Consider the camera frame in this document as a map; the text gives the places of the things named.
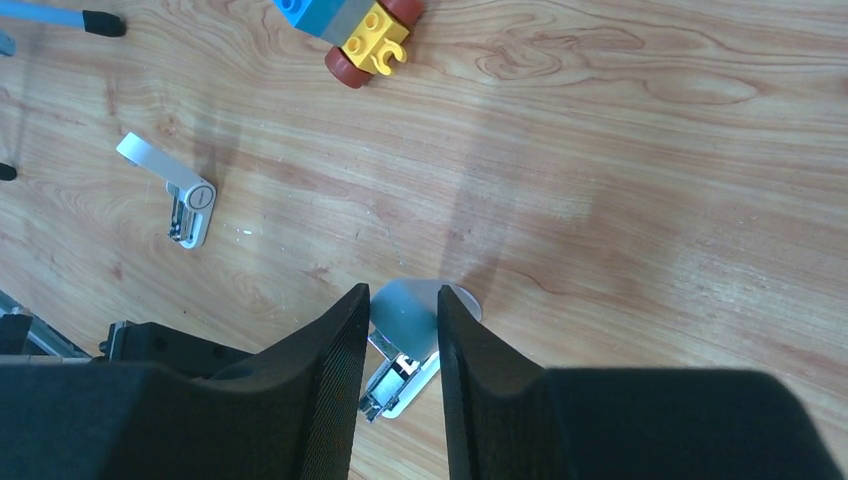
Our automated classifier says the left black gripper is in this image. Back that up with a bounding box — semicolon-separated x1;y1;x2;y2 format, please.
98;321;252;378

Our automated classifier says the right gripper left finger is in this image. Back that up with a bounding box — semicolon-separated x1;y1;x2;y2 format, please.
1;283;370;479

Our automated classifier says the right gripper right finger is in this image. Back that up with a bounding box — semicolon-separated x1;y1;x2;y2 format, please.
438;287;842;479

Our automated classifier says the grey white stapler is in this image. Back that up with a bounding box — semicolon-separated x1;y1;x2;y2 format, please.
358;278;482;423

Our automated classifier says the small white stapler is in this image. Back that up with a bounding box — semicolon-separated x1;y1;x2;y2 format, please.
116;132;217;249

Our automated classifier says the blue perforated music stand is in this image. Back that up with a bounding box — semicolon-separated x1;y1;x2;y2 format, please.
0;0;127;183

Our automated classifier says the toy brick car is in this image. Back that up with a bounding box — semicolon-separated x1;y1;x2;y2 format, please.
274;0;425;89

